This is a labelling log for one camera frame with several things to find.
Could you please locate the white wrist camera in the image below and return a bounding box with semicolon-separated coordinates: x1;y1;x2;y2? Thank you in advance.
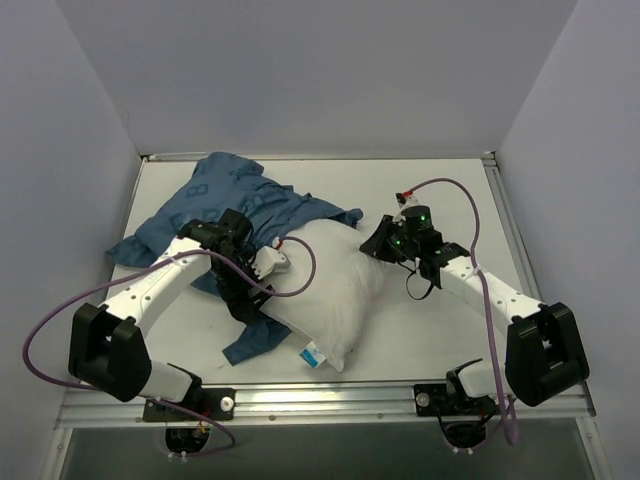
393;191;420;222
251;246;291;280

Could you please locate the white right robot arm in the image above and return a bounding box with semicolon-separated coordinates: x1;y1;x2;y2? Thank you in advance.
359;205;590;413

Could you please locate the blue letter-print pillowcase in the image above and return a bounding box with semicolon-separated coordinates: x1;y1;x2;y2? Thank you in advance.
107;152;364;365

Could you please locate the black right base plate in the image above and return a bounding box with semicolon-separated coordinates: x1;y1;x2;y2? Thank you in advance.
413;383;499;419

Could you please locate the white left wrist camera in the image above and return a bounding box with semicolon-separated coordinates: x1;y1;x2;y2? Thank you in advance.
251;246;291;280

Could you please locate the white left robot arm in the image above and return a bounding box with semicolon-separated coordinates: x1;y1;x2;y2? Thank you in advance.
68;209;289;419

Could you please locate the white pillow with print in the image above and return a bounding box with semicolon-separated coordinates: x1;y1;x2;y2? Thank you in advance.
261;219;385;372

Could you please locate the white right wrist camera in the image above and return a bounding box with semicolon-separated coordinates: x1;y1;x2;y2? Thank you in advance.
393;191;420;222

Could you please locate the aluminium front rail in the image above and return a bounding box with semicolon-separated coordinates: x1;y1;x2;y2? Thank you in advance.
54;377;596;431

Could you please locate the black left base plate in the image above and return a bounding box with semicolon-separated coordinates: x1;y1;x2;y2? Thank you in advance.
142;387;236;423

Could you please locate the blue white pillow label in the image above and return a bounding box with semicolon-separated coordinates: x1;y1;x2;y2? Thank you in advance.
299;341;326;369

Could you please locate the aluminium back rail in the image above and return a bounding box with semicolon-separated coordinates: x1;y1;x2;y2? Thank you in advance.
140;151;497;164

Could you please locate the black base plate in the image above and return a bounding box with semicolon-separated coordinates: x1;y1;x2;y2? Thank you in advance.
142;387;236;423
413;383;499;419

